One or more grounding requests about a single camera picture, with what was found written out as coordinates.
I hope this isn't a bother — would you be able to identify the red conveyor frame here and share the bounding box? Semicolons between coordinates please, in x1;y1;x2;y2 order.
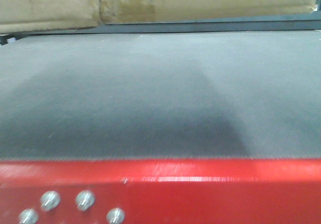
1;159;320;223

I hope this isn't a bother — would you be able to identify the grey conveyor belt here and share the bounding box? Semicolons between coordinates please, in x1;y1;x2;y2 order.
1;31;320;160

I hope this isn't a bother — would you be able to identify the silver screw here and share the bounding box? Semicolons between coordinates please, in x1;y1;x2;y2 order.
40;191;61;211
19;209;39;224
106;208;125;224
75;190;95;211

